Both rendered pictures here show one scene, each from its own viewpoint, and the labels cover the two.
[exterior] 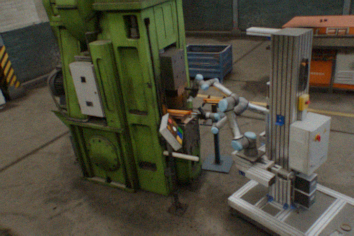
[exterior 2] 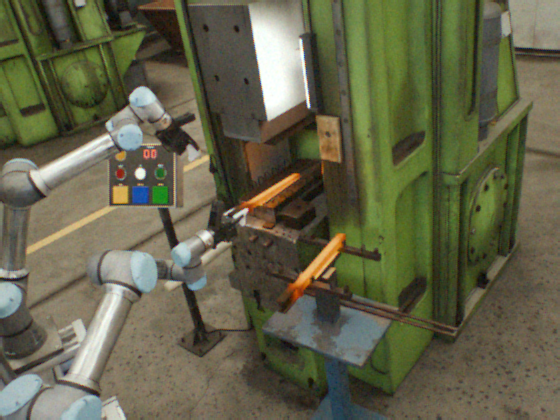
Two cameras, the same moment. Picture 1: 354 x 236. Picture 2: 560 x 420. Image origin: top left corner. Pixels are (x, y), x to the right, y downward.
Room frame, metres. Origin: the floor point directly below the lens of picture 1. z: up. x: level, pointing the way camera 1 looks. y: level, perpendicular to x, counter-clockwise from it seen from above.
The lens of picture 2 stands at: (4.19, -1.88, 2.03)
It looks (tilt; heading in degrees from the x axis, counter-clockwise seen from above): 30 degrees down; 104
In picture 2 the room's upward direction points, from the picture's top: 10 degrees counter-clockwise
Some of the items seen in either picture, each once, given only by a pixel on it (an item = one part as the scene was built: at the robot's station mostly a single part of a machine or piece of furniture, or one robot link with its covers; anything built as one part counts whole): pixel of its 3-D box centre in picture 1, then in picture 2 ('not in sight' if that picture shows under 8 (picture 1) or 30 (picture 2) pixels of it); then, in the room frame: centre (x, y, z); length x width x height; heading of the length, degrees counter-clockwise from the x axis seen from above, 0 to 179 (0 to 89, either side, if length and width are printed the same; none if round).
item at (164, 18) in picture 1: (148, 24); not in sight; (3.87, 0.21, 2.06); 0.44 x 0.41 x 0.47; 59
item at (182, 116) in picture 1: (170, 115); (288, 186); (3.76, 0.11, 0.96); 0.42 x 0.20 x 0.09; 59
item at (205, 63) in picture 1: (204, 61); not in sight; (7.79, -0.78, 0.36); 1.20 x 0.80 x 0.72; 60
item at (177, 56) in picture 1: (165, 67); (274, 47); (3.79, 0.08, 1.56); 0.42 x 0.39 x 0.40; 59
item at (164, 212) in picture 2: (173, 171); (179, 262); (3.13, 0.14, 0.54); 0.04 x 0.04 x 1.08; 59
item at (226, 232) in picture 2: (202, 115); (219, 231); (3.55, -0.28, 0.99); 0.12 x 0.08 x 0.09; 59
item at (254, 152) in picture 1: (250, 148); (20, 333); (2.90, -0.70, 0.87); 0.15 x 0.15 x 0.10
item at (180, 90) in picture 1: (166, 88); (275, 108); (3.76, 0.11, 1.32); 0.42 x 0.20 x 0.10; 59
